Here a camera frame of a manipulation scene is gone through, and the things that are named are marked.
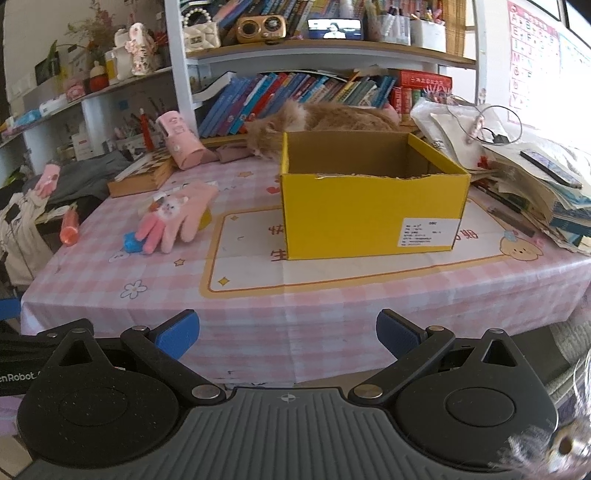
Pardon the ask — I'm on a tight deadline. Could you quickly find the clear pen holder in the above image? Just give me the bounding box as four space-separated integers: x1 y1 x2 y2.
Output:
369 0 411 44

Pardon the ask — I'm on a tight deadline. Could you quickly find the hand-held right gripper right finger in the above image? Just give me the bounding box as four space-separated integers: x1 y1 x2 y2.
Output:
348 309 525 402

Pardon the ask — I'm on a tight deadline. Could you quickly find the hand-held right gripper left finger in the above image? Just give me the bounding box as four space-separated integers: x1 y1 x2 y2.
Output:
37 310 227 401

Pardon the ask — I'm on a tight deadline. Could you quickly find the black photo frame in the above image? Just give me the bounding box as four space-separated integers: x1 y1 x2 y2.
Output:
34 53 62 86

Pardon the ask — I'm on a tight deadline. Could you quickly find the row of colourful books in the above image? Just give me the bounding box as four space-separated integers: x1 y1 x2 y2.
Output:
198 71 400 138

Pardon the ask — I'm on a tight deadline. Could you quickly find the small blue plastic object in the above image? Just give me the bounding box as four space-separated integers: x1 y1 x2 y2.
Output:
122 230 147 254

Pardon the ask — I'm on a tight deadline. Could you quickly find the pen cup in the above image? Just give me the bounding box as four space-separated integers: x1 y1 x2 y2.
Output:
113 111 144 153

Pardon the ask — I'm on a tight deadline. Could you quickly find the coral tube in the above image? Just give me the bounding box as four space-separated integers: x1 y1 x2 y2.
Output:
60 208 80 247

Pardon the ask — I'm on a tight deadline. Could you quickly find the red white doll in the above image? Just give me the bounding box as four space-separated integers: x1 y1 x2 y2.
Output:
89 61 109 93

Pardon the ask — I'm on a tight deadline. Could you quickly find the wooden chessboard box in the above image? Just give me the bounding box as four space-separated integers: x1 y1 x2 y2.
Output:
107 148 178 198

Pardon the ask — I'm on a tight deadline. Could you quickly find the thin wire ring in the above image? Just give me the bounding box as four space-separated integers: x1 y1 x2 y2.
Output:
445 95 522 144

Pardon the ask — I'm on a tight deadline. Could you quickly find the row of shelf-top books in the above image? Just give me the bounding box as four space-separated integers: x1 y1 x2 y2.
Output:
217 0 315 28

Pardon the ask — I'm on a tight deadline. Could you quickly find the orange fluffy cat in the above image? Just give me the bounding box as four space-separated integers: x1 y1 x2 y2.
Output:
245 99 402 162

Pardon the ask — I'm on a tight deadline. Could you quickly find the wall poster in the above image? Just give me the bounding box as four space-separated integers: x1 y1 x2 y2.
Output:
505 0 591 125

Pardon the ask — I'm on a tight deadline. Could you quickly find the black phone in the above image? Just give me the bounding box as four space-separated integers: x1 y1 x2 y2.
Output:
520 150 583 188

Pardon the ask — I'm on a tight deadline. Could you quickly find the stack of red books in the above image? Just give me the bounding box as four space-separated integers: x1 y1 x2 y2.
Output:
390 69 453 123

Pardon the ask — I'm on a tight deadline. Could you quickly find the white red-label box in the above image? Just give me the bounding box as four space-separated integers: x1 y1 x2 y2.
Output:
71 122 100 160

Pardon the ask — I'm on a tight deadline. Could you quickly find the yellow cardboard box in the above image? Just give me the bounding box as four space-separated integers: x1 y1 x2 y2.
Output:
279 130 472 261

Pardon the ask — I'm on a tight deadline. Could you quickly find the pink checked cloth desktop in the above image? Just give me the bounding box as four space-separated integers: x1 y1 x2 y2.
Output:
21 157 591 384

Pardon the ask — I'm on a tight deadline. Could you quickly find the phone with lit screen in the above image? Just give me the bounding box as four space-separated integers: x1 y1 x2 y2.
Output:
307 18 363 41

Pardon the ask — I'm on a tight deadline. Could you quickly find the pile of papers and books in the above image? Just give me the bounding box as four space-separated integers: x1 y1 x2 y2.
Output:
411 97 591 254

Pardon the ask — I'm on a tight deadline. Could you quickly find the flower plant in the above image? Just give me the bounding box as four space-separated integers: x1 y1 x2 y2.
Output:
55 0 121 61

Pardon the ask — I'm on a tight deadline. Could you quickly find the white clothing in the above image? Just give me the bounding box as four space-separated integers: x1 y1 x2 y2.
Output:
0 191 61 287

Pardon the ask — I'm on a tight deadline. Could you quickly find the white bookshelf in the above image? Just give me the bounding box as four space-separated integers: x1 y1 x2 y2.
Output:
0 0 478 162

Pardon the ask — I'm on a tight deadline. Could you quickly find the thick black-covered book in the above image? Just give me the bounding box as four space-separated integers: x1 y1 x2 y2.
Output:
191 71 236 104

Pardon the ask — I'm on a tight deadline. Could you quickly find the mauve cloth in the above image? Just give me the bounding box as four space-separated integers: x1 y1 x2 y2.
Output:
217 143 252 163

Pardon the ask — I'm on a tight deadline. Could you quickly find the pink cat glove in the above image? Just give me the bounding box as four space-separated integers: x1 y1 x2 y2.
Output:
136 181 220 254
34 161 62 200

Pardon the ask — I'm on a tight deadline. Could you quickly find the cream pearl handbag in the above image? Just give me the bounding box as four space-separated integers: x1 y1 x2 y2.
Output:
181 7 221 51

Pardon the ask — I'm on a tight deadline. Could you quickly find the pink printed cylinder holder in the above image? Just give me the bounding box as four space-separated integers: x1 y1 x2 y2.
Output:
154 111 206 171

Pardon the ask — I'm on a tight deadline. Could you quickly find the white storage box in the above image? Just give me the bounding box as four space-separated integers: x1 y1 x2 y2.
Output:
410 18 448 52

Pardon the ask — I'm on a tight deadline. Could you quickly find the gold retro radio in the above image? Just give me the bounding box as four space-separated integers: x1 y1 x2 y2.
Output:
237 15 288 44

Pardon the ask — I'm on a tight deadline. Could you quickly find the grey knitted cloth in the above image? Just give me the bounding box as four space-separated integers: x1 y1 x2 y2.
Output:
545 295 591 407

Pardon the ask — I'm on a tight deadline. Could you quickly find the grey clothing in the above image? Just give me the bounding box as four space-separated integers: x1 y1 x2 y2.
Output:
46 152 134 204

